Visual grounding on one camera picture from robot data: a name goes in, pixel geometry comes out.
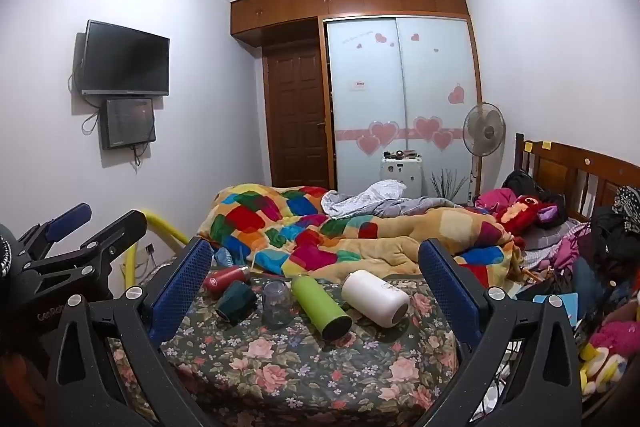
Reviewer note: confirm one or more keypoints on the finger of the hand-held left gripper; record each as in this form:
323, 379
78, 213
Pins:
70, 219
117, 234

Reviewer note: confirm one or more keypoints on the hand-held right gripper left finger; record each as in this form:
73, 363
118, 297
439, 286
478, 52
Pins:
180, 287

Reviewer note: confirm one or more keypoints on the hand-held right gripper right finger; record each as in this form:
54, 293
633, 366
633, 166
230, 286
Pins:
450, 292

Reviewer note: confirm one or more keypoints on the dark green cup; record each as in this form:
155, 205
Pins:
238, 303

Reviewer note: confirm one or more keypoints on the white cup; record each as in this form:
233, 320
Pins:
375, 298

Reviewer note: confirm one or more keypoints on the red bottle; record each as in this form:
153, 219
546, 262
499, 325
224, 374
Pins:
225, 280

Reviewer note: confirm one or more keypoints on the yellow foam tube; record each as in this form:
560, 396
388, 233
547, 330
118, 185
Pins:
165, 227

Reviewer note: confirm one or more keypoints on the clear glass jar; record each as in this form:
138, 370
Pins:
277, 304

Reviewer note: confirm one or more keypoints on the pink clothing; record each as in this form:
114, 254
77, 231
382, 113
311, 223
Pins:
492, 199

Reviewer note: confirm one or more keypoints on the dried twig decoration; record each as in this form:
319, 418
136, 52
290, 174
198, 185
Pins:
449, 187

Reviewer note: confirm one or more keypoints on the blue notebook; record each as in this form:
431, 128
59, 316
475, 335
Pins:
555, 307

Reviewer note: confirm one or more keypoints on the red plush toy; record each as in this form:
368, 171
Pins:
525, 213

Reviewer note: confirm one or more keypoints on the grey white sheet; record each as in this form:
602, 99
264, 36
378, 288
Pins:
370, 199

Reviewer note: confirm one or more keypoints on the magenta jacket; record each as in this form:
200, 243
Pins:
570, 252

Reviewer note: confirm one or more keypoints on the black bag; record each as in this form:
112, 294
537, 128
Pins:
519, 183

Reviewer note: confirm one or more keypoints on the green bottle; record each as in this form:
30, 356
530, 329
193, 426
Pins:
320, 307

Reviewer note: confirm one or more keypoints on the colourful patchwork blanket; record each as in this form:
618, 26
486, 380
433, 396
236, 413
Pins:
310, 237

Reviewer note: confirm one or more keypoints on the floral bed sheet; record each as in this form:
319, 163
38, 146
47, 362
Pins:
300, 372

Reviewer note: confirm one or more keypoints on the standing fan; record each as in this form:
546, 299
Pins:
483, 127

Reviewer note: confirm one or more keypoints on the yellow pink plush toy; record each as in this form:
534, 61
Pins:
607, 352

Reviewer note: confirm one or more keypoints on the wooden headboard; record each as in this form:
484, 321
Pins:
575, 172

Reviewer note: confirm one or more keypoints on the black clothes pile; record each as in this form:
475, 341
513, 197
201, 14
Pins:
617, 227

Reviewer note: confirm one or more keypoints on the brown wooden door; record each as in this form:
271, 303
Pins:
296, 117

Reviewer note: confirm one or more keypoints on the sliding wardrobe with hearts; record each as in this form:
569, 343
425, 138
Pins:
400, 87

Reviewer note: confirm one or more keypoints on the wall socket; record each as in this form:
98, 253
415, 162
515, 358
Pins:
150, 249

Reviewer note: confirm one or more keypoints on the small black wall monitor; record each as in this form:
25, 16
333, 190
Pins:
128, 123

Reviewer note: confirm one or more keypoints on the black wall television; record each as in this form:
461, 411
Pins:
125, 59

